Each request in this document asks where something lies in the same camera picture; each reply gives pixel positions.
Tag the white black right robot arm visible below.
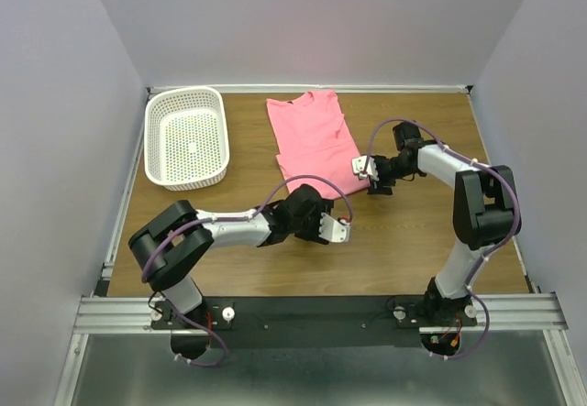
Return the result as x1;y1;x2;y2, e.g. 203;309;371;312
351;118;522;324

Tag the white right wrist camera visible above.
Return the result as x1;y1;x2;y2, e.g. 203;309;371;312
351;155;379;181

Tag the aluminium frame rail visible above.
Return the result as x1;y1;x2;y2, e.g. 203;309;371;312
73;293;568;335

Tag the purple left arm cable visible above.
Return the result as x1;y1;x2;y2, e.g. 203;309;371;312
140;174;355;368

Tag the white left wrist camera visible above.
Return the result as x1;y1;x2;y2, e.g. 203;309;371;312
318;213;350;244

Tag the white perforated plastic basket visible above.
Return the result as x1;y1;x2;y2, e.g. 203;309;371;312
143;86;230;192

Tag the pink t shirt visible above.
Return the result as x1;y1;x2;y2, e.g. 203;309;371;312
266;91;369;200

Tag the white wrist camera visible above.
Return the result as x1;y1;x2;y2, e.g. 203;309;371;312
351;155;379;181
318;213;350;244

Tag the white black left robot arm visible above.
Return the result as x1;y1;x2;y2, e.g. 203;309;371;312
128;183;334;324

